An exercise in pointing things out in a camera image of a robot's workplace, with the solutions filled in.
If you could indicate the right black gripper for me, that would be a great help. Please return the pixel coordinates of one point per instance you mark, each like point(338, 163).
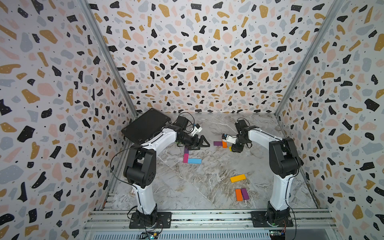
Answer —
point(235, 148)

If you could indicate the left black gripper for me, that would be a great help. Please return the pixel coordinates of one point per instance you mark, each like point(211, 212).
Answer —
point(195, 145)

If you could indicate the orange long block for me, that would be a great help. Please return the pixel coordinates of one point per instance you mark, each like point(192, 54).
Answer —
point(224, 144)

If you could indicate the magenta block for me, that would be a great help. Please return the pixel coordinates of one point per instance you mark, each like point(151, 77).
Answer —
point(185, 158)

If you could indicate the light blue long block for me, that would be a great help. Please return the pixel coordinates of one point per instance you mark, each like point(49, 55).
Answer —
point(194, 161)

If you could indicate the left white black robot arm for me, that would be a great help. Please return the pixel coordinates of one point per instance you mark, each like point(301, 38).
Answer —
point(140, 168)

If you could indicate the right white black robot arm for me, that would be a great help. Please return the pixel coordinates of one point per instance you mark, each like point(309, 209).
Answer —
point(284, 162)

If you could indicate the amber long block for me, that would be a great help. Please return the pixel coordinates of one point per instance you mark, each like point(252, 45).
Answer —
point(238, 178)

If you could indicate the black flat case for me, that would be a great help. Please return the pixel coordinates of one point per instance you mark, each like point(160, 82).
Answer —
point(145, 126)

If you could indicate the orange short block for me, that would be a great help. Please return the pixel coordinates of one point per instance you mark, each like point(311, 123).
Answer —
point(239, 195)

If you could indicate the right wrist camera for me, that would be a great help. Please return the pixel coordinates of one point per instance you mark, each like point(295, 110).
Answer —
point(229, 139)

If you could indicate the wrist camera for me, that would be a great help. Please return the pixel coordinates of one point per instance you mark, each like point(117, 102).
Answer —
point(229, 139)
point(196, 130)

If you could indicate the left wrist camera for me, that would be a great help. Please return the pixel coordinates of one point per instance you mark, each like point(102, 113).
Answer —
point(196, 130)

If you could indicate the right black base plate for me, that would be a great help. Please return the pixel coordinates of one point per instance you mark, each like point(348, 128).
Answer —
point(265, 219)

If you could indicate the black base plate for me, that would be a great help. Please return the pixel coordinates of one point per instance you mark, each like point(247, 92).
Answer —
point(160, 220)
point(265, 219)

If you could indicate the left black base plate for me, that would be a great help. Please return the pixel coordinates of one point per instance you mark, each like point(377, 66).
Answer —
point(160, 220)

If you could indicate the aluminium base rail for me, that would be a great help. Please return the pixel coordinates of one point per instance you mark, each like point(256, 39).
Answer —
point(303, 224)

